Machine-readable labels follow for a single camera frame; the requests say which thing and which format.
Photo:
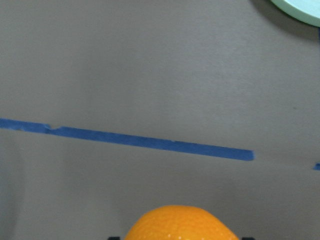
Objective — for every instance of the orange mandarin fruit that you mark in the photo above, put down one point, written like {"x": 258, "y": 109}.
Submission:
{"x": 179, "y": 222}

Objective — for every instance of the light green plate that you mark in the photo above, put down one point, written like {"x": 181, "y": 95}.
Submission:
{"x": 306, "y": 11}

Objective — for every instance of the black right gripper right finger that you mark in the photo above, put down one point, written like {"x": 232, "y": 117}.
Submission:
{"x": 248, "y": 238}

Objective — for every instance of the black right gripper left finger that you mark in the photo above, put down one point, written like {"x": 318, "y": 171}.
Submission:
{"x": 114, "y": 238}

